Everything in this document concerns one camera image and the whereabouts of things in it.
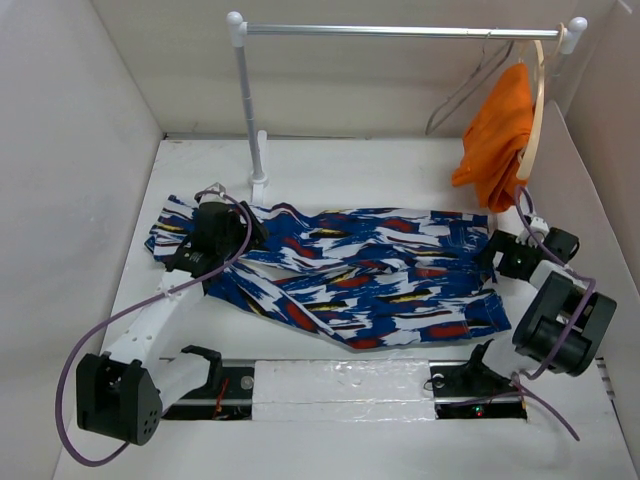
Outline blue white red patterned trousers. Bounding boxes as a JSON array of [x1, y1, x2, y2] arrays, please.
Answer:
[[144, 193, 512, 350]]

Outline grey metal hanger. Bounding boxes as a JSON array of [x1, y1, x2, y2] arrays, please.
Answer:
[[424, 37, 515, 136]]

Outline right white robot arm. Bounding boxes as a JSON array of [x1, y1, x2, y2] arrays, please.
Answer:
[[462, 227, 617, 394]]

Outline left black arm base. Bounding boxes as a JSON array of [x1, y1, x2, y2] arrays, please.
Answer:
[[163, 361, 255, 421]]

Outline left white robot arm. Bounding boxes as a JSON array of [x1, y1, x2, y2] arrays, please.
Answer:
[[76, 200, 268, 445]]

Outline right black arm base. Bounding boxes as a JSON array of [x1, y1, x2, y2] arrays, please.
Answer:
[[424, 361, 528, 420]]

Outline orange garment on hanger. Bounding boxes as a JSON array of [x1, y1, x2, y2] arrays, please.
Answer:
[[451, 63, 534, 213]]

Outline white clothes rack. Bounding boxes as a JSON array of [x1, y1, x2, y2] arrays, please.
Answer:
[[226, 11, 589, 204]]

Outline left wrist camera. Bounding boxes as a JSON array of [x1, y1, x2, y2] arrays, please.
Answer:
[[194, 182, 226, 204]]

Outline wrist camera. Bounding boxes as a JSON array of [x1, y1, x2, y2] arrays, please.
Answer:
[[519, 216, 550, 247], [194, 182, 226, 204]]

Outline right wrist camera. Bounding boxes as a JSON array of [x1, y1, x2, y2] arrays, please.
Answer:
[[519, 216, 550, 247]]

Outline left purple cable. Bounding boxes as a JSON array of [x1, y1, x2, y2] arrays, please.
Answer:
[[54, 192, 254, 465]]

